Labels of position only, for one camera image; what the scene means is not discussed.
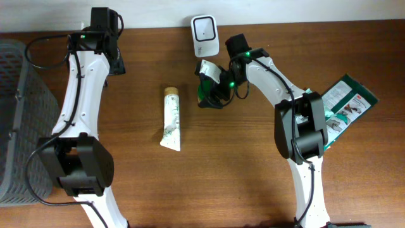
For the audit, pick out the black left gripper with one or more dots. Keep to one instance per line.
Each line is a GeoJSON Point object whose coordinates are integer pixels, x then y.
{"type": "Point", "coordinates": [119, 69]}

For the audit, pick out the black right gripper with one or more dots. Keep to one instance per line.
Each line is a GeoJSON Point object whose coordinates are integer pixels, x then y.
{"type": "Point", "coordinates": [219, 91]}

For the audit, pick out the green lid jar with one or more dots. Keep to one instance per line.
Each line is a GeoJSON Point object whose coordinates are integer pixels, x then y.
{"type": "Point", "coordinates": [203, 91]}

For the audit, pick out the white cream tube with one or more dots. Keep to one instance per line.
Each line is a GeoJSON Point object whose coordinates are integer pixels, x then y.
{"type": "Point", "coordinates": [171, 132]}

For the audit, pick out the light teal wipes pack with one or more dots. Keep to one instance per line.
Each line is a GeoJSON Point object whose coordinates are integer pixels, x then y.
{"type": "Point", "coordinates": [327, 111]}

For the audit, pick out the green 3M gloves package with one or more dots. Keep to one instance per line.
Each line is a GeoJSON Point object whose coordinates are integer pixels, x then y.
{"type": "Point", "coordinates": [349, 100]}

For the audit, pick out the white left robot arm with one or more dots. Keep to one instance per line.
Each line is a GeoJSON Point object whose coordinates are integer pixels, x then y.
{"type": "Point", "coordinates": [73, 156]}

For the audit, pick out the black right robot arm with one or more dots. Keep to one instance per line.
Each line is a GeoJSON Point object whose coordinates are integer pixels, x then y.
{"type": "Point", "coordinates": [300, 129]}

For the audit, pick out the white barcode scanner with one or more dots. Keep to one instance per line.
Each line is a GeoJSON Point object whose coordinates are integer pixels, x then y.
{"type": "Point", "coordinates": [205, 36]}

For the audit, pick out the grey plastic mesh basket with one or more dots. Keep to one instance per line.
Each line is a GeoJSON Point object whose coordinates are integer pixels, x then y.
{"type": "Point", "coordinates": [29, 111]}

